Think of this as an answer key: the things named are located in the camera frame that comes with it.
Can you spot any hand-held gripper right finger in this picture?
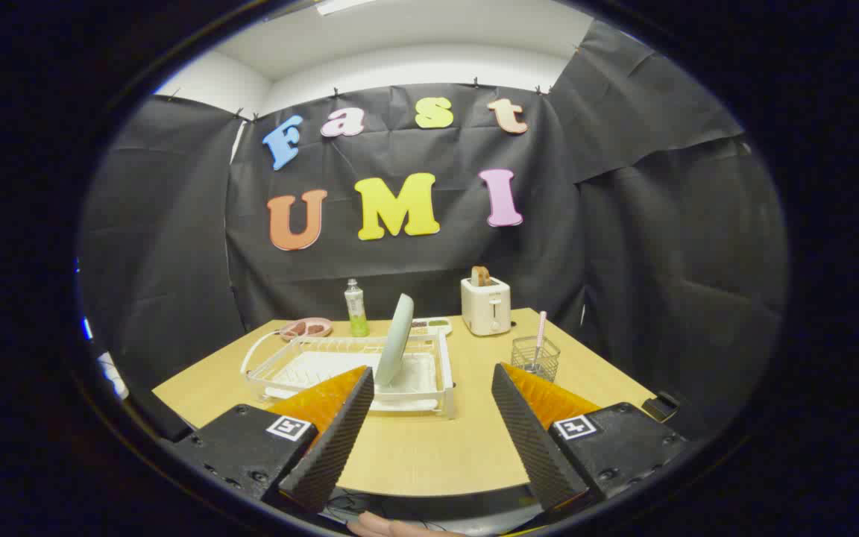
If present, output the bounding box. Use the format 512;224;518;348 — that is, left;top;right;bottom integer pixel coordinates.
491;362;687;512

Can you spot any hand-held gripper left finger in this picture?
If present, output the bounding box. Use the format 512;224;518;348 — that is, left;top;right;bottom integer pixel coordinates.
169;365;376;515

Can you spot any wire mesh basket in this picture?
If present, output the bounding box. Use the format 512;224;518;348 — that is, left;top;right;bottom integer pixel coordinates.
511;336;561;383

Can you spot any white dish rack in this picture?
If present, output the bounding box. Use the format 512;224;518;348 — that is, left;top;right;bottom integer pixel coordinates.
241;328;456;420

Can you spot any pink checked handle spoon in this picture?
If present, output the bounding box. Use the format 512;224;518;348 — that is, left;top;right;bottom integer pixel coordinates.
532;311;548;371

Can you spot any pale green plate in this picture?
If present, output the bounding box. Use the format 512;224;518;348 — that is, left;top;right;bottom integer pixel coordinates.
374;293;415;387

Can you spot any pink dish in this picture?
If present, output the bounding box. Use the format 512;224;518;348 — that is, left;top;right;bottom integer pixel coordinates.
279;318;333;342

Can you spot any green drink bottle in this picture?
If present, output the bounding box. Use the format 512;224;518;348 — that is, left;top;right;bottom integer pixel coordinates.
344;279;369;338

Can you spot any white toaster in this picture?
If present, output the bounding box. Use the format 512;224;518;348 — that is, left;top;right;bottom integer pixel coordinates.
461;276;512;336

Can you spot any ceiling light panel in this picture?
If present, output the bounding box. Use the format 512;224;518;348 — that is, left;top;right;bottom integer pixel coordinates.
316;0;374;16

